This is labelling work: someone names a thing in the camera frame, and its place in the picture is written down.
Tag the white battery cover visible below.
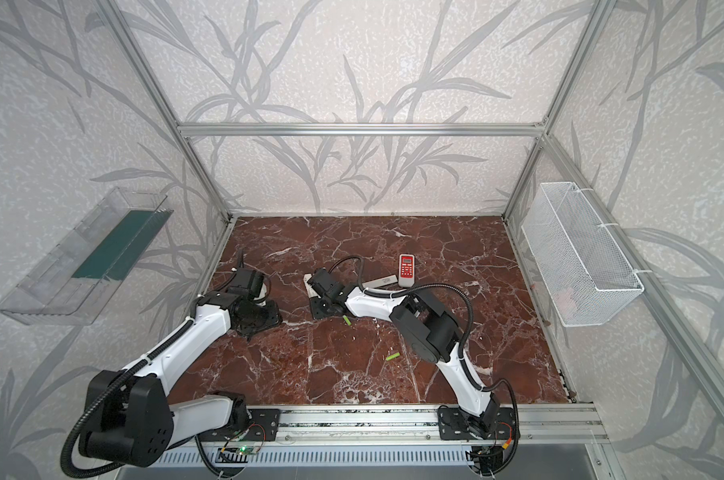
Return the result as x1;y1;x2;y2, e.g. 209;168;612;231
363;275;398;289

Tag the red white remote control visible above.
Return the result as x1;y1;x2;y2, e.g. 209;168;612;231
398;254;415;288

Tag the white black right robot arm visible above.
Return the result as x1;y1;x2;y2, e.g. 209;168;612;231
304;268;501;439

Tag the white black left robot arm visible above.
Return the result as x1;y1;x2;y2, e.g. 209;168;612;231
61;265;282;478

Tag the green circuit board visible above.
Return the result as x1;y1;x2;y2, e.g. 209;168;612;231
219;445;262;457

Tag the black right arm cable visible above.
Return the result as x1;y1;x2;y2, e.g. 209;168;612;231
327;255;520;457

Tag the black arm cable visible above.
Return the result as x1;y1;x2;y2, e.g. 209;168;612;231
60;251;249;479
327;255;520;457

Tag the clear plastic wall tray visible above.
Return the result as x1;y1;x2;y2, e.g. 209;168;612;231
0;187;174;326

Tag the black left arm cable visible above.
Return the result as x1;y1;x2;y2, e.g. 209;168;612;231
60;251;249;479

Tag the white wire mesh basket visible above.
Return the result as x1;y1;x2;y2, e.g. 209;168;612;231
522;182;644;327

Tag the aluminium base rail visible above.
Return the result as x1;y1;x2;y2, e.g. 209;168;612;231
249;404;609;447

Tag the aluminium cage frame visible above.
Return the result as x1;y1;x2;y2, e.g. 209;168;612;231
97;1;724;425

